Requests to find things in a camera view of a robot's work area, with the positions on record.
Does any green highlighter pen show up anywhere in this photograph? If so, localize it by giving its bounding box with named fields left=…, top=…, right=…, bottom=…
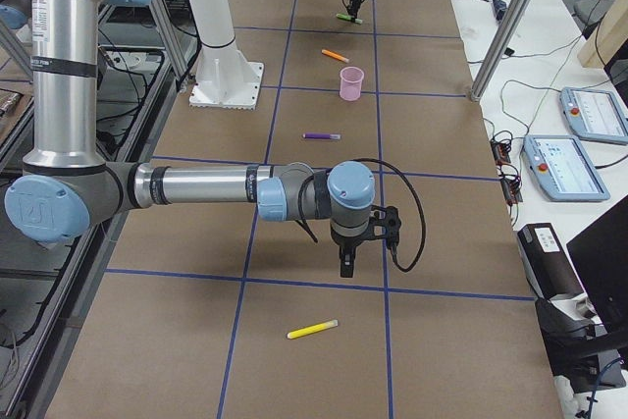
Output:
left=336, top=13, right=363, bottom=25

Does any yellow highlighter pen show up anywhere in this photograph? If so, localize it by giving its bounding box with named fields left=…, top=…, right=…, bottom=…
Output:
left=287, top=319, right=339, bottom=340

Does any orange highlighter pen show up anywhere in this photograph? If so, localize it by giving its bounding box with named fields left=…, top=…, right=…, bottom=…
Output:
left=321, top=49, right=349, bottom=63

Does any pink plastic pen holder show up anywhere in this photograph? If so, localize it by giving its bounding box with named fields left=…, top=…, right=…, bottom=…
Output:
left=340, top=66, right=364, bottom=101

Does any purple highlighter pen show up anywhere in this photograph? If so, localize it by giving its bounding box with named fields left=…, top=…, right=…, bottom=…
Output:
left=302, top=132, right=341, bottom=140

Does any small circuit board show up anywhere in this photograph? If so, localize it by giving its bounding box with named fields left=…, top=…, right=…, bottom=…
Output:
left=490, top=140, right=511, bottom=166

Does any black box with label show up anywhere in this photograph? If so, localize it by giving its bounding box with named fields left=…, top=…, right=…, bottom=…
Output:
left=516, top=223, right=584, bottom=301

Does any near blue teach pendant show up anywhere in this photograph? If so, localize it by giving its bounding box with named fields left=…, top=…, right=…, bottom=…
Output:
left=523, top=134, right=610, bottom=202

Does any blue teach pendant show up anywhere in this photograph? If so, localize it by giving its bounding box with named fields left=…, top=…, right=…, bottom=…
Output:
left=559, top=87, right=627, bottom=145
left=523, top=134, right=610, bottom=202

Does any black computer monitor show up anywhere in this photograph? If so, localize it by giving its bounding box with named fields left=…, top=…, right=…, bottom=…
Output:
left=567, top=197, right=627, bottom=332

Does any wooden board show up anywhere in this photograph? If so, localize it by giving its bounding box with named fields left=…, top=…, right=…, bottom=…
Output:
left=577, top=0, right=627, bottom=69

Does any far blue teach pendant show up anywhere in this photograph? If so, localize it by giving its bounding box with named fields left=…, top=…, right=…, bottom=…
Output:
left=559, top=87, right=627, bottom=145

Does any wrist black camera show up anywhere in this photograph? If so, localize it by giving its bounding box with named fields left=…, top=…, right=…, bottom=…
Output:
left=369, top=205, right=402, bottom=251

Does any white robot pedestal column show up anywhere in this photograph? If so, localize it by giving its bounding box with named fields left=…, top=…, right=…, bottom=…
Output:
left=188, top=0, right=264, bottom=110

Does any aluminium frame post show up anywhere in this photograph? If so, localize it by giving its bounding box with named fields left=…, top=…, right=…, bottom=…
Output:
left=469, top=0, right=530, bottom=102

